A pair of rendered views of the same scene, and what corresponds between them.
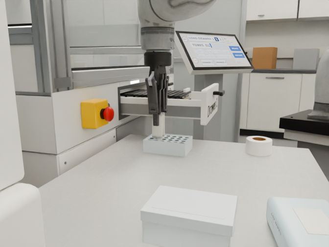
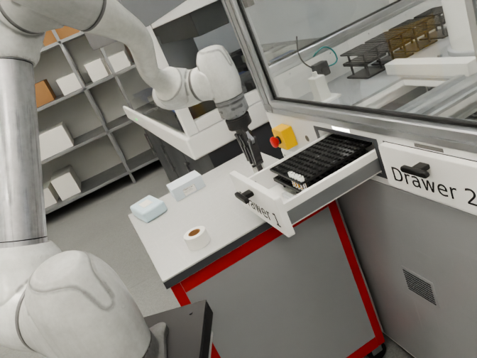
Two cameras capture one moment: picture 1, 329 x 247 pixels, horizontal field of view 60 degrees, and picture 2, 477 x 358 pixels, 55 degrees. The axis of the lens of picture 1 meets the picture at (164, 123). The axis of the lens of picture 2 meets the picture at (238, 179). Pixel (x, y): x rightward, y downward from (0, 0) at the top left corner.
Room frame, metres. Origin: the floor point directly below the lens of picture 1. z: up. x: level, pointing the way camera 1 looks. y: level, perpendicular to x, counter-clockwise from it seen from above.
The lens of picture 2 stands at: (1.90, -0.75, 1.37)
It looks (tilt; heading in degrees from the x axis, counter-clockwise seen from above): 21 degrees down; 148
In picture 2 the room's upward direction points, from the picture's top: 24 degrees counter-clockwise
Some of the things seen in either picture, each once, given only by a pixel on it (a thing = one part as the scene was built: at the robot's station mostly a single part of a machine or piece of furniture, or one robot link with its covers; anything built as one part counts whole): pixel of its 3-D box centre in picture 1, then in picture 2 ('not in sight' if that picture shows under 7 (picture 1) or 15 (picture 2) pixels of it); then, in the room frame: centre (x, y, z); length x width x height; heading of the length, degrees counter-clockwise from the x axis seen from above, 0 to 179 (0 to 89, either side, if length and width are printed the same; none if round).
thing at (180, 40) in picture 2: not in sight; (213, 42); (-0.45, 0.94, 1.13); 1.78 x 1.14 x 0.45; 163
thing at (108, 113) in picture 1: (106, 113); (275, 141); (0.76, 0.15, 0.88); 0.04 x 0.03 x 0.04; 163
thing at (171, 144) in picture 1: (168, 143); not in sight; (0.80, -0.01, 0.78); 0.12 x 0.08 x 0.04; 71
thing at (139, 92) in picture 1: (156, 100); (321, 166); (1.06, 0.03, 0.87); 0.22 x 0.18 x 0.06; 73
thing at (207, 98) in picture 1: (210, 101); (259, 200); (1.00, -0.16, 0.87); 0.29 x 0.02 x 0.11; 163
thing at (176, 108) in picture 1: (154, 102); (325, 166); (1.06, 0.04, 0.86); 0.40 x 0.26 x 0.06; 73
